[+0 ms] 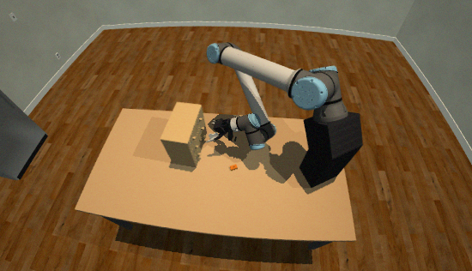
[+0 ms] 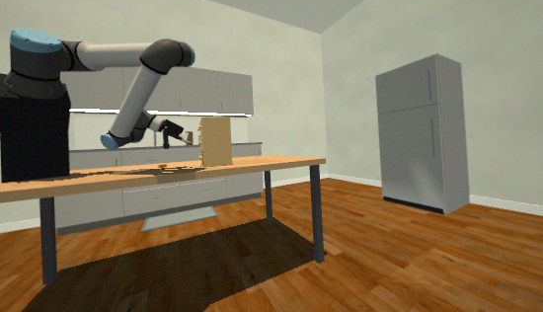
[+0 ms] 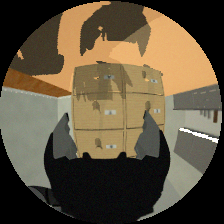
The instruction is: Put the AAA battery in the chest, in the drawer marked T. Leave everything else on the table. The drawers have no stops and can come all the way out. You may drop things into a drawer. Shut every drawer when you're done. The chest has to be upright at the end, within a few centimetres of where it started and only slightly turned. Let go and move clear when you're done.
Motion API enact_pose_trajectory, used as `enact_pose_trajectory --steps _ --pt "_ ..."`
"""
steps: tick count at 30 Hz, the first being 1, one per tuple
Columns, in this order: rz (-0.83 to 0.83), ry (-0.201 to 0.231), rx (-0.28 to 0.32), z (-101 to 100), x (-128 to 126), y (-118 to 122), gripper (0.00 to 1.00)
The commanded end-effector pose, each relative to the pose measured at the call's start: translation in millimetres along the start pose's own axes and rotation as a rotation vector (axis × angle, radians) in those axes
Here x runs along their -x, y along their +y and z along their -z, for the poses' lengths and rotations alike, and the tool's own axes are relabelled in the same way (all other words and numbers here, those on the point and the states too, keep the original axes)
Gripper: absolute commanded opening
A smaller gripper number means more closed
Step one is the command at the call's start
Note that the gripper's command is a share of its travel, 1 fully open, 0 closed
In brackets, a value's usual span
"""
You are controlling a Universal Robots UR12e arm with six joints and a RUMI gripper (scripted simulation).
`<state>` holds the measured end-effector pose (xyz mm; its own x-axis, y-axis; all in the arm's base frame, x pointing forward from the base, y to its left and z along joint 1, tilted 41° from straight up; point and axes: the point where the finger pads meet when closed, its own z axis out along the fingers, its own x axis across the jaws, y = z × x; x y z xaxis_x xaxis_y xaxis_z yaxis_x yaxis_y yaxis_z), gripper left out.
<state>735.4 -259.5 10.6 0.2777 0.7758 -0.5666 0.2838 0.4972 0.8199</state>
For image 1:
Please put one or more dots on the tan chest of drawers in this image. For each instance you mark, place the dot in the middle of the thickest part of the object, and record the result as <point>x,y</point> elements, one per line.
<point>177,133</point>

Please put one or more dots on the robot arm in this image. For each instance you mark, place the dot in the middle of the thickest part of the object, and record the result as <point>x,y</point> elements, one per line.
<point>320,89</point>

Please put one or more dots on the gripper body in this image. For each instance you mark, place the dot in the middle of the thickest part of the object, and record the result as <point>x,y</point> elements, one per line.
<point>222,126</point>

